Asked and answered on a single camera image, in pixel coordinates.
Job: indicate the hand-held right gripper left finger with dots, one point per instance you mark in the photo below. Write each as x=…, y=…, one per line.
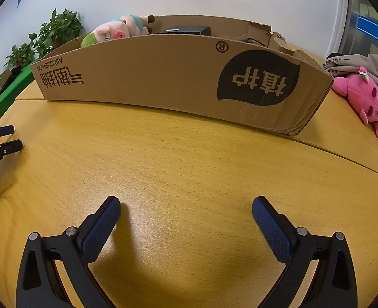
x=100, y=227

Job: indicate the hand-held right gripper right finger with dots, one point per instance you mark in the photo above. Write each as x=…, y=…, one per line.
x=272, y=227

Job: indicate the pink and teal pig plush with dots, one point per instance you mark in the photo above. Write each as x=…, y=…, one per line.
x=112, y=32

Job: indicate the large cardboard box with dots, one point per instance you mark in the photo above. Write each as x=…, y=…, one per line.
x=144, y=70

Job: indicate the green table cloth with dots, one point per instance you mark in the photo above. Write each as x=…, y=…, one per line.
x=6, y=93

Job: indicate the small potted plant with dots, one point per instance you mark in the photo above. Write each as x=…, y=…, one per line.
x=20, y=56

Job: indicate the large potted plant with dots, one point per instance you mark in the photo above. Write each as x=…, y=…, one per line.
x=60, y=25

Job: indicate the pink plush toy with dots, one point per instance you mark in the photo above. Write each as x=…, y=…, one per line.
x=362, y=96

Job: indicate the grey cloth bag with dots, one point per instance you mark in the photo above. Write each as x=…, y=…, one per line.
x=352, y=61

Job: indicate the small black box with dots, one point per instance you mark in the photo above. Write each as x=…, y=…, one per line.
x=189, y=30

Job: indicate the glass door with blue stripe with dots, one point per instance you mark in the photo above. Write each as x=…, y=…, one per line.
x=368, y=25

